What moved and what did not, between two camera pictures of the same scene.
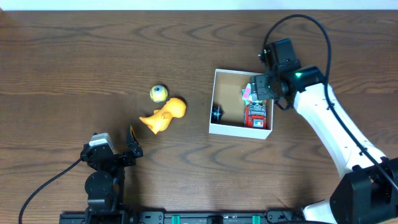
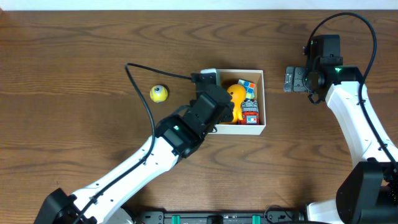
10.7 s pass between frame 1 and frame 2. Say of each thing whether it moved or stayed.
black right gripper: moved
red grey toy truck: moved
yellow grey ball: stayed
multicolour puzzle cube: moved
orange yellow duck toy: moved
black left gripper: moved
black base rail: stayed
